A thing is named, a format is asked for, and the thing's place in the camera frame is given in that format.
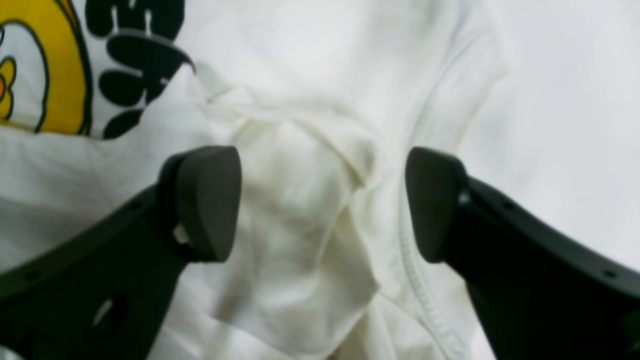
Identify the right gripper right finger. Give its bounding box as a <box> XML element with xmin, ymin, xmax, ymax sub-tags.
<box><xmin>405</xmin><ymin>146</ymin><xmax>640</xmax><ymax>360</ymax></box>

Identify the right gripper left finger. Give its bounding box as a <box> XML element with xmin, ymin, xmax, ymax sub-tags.
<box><xmin>0</xmin><ymin>146</ymin><xmax>242</xmax><ymax>360</ymax></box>

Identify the white t-shirt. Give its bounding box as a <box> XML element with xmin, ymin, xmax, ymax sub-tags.
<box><xmin>1</xmin><ymin>0</ymin><xmax>504</xmax><ymax>360</ymax></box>

